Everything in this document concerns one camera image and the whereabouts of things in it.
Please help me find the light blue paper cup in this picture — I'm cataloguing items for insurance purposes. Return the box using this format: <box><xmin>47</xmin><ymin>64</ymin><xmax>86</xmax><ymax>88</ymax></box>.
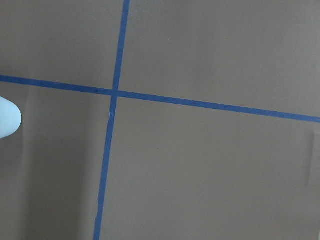
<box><xmin>0</xmin><ymin>97</ymin><xmax>22</xmax><ymax>139</ymax></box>

